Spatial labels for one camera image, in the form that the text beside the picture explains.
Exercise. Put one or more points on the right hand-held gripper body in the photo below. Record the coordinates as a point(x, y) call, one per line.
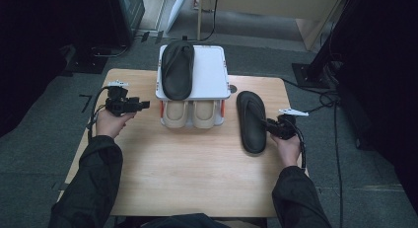
point(285, 126)

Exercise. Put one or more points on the person's right hand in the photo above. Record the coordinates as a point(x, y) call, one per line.
point(289, 150)

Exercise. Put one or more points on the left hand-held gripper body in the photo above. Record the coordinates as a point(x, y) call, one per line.
point(118, 101)

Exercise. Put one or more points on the person's left hand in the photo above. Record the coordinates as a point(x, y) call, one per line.
point(111, 124)

